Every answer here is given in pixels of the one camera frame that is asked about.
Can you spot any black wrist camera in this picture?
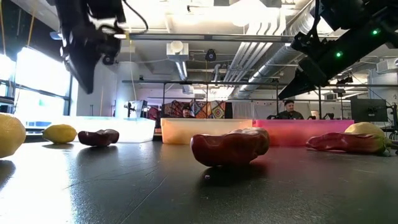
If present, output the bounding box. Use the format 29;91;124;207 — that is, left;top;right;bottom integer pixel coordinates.
88;0;127;35
290;30;327;62

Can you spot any translucent orange plastic bin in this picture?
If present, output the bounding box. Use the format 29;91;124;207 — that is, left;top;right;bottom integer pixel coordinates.
160;118;253;145

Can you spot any black equipment stand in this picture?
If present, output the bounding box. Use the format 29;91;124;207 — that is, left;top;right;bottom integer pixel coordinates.
388;103;398;141

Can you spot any black metal rack frame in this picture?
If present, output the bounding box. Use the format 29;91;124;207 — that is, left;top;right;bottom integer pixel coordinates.
122;80;398;119

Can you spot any white ceiling air unit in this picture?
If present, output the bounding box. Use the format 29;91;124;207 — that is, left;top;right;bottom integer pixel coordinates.
166;40;190;62

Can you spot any colourful patterned cloth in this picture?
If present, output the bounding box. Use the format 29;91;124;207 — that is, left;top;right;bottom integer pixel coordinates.
161;100;226;119

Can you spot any black window frame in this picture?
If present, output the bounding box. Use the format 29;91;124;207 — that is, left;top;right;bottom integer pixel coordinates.
0;55;75;118

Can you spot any grey overhead frame beam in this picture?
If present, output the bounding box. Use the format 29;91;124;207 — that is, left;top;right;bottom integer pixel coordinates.
126;33;299;44

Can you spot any long ceiling light fixture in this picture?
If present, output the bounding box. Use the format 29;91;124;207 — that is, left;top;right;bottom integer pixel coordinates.
49;30;128;40

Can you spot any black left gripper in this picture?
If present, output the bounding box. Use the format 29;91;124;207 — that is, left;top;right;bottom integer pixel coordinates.
60;24;122;94

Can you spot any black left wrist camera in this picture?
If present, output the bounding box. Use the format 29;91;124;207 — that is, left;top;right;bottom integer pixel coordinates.
88;0;127;35

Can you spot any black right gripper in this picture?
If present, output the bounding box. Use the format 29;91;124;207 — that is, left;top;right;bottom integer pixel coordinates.
278;57;330;100

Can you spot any silver ventilation duct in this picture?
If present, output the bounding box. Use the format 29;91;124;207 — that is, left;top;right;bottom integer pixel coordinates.
231;0;315;99

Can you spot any black background monitor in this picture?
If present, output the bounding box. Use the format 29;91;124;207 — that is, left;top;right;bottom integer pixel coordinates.
351;98;389;123

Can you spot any translucent pink plastic bin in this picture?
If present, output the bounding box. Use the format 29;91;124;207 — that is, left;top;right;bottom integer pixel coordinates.
253;119;355;147

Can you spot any white round column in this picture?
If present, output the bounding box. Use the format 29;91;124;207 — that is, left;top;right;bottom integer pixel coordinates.
116;61;139;118

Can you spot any translucent white plastic bin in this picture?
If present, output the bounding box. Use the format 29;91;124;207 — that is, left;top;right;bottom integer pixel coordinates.
53;116;156;144

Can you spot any yellow lemon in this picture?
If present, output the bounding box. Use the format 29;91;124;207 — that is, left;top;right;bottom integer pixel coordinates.
0;113;27;159
42;124;78;145
344;122;386;138

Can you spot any white wall air unit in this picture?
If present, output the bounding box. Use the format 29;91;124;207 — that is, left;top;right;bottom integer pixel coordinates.
375;58;398;74

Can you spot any black device on stand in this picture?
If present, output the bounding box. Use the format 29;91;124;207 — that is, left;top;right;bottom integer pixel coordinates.
123;100;149;119

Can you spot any person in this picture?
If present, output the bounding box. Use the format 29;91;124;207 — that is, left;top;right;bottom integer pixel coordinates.
266;99;305;121
181;105;195;119

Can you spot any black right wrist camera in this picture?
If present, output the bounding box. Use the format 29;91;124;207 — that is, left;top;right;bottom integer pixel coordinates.
290;30;327;62

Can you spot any white ceiling pipe bundle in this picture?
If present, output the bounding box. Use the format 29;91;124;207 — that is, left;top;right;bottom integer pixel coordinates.
222;12;282;83

